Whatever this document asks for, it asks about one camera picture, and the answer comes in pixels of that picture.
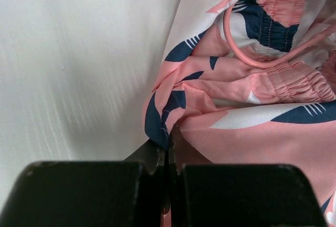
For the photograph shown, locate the pink hanger of shark shorts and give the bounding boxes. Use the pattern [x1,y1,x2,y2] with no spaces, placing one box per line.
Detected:
[223,5,335,69]

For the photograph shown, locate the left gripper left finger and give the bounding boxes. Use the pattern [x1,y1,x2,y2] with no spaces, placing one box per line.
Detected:
[1,140,166,226]

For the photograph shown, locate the pink shark print shorts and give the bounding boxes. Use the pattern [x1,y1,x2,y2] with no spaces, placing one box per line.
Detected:
[144,0,335,226]

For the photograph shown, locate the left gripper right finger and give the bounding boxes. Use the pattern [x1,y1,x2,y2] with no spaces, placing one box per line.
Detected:
[167,126,327,226]

